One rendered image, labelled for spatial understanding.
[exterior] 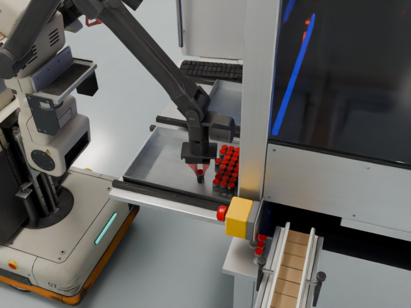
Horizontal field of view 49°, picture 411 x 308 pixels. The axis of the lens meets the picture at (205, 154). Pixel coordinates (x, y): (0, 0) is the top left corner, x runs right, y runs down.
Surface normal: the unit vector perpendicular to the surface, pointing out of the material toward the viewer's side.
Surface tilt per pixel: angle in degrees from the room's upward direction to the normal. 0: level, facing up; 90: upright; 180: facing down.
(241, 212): 0
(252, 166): 90
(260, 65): 90
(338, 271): 90
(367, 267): 90
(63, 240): 0
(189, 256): 0
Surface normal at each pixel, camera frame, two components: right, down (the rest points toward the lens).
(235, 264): -0.02, -0.75
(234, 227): -0.31, 0.63
